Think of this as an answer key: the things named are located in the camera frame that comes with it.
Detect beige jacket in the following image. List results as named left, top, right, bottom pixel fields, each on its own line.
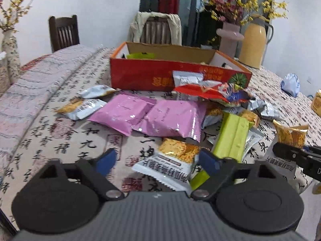
left=129, top=12, right=182, bottom=46

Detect red cardboard box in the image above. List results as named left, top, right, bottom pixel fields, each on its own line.
left=110, top=41, right=252, bottom=92

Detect dark framed glass door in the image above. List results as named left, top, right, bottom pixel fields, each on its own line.
left=139, top=0, right=275, bottom=49

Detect large green snack packet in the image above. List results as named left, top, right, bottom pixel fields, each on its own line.
left=212, top=112, right=255, bottom=162

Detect purple snack packet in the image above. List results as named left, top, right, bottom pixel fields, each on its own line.
left=88, top=94, right=157, bottom=136
left=133, top=100, right=207, bottom=142

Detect yellow thermos jug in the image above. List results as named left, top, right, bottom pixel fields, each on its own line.
left=238, top=15, right=274, bottom=69

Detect small green snack packet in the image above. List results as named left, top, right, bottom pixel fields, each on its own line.
left=189, top=169, right=211, bottom=190

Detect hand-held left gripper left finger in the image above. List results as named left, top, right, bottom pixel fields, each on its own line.
left=33, top=149, right=124, bottom=201

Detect pink vase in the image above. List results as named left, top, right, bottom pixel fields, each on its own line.
left=216, top=22, right=245, bottom=58

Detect yellow blossom branches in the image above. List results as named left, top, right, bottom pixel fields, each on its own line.
left=0, top=0, right=42, bottom=33

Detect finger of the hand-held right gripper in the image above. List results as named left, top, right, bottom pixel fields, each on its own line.
left=273, top=143, right=305, bottom=161

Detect brown wooden chair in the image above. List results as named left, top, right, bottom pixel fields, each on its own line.
left=144, top=17, right=171, bottom=44

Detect pale woven patterned cloth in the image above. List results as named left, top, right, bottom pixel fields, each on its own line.
left=0, top=45, right=106, bottom=153

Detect pink and yellow flower bouquet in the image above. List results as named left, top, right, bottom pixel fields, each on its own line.
left=181, top=0, right=289, bottom=27

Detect blue white plastic bag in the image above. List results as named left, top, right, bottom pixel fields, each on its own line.
left=281, top=73, right=301, bottom=98

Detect pile of white yellow packets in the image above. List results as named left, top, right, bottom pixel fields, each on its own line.
left=203, top=98, right=281, bottom=156

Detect red snack packet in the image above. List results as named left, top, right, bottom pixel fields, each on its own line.
left=173, top=83, right=254, bottom=103

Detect floral ceramic vase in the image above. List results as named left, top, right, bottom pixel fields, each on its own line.
left=1, top=29, right=20, bottom=83

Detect red patterned cloth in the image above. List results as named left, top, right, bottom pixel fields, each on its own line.
left=20, top=54, right=54, bottom=71

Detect dark wooden chair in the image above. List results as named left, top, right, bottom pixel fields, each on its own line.
left=48, top=15, right=80, bottom=53

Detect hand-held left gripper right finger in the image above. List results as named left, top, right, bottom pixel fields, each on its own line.
left=191, top=149, right=285, bottom=202

